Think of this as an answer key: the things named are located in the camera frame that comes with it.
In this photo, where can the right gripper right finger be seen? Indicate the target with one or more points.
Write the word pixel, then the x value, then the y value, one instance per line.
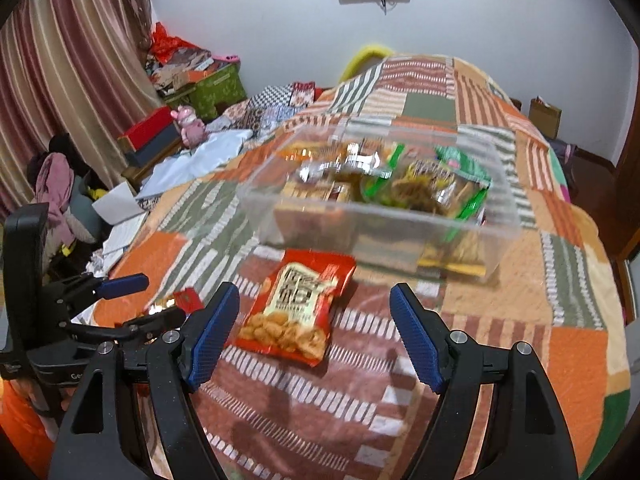
pixel 526 435

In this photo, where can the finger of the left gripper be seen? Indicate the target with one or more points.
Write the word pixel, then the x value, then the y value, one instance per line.
pixel 144 327
pixel 87 289

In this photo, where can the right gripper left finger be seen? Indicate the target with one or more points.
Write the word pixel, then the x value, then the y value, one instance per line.
pixel 102 435

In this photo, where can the red fried snack bag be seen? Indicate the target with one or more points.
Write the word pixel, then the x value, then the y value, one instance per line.
pixel 290 317

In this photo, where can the brown wafer biscuit pack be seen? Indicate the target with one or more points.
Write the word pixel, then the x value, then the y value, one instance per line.
pixel 326 191

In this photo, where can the clear plastic storage bin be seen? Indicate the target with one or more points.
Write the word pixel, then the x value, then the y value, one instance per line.
pixel 378 235

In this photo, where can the green edged cookie bag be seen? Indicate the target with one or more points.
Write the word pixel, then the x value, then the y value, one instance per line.
pixel 424 184

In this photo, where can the green snack packet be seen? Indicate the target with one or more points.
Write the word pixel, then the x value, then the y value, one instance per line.
pixel 463 165

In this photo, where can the white yellow chips bag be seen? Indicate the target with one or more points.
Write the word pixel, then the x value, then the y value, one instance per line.
pixel 464 254

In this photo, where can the orange bread pack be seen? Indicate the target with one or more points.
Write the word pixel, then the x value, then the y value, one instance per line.
pixel 302 151

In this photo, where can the small red snack packet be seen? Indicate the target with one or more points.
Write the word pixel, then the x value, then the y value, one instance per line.
pixel 186 299

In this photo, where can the pink clothing pile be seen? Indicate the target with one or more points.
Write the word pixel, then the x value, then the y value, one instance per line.
pixel 54 187

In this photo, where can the red gift box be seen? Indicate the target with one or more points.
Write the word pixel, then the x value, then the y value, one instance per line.
pixel 142 133

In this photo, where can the white cloth on bed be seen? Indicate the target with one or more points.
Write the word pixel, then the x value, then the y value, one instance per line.
pixel 188 165

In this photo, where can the pink plush toy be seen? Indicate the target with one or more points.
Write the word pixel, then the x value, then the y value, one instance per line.
pixel 192 129

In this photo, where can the striped pink curtain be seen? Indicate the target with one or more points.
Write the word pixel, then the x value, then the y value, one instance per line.
pixel 71 66

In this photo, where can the green storage box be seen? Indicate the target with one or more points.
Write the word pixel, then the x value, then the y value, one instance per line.
pixel 211 96

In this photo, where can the checkered patterned pillow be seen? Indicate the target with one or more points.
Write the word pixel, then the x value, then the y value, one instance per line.
pixel 265 110

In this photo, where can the red plastic bag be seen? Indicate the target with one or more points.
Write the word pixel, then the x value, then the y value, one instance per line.
pixel 163 46

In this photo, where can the yellow foam tube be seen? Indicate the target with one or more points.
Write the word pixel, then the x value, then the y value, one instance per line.
pixel 366 56

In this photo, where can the brown cardboard box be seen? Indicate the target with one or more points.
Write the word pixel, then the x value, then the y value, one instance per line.
pixel 545 117

